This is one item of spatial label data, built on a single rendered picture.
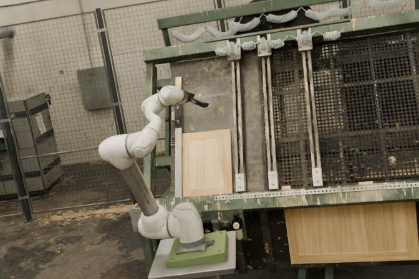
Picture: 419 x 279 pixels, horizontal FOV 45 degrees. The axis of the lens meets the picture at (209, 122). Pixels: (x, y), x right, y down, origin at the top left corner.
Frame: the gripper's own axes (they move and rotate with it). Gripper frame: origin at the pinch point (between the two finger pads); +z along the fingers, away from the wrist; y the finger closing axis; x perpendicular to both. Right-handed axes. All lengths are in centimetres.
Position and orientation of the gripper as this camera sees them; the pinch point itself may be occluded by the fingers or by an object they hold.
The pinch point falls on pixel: (199, 100)
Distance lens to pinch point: 345.1
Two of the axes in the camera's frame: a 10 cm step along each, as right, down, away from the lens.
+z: 5.2, 0.8, 8.5
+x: -4.6, 8.6, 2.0
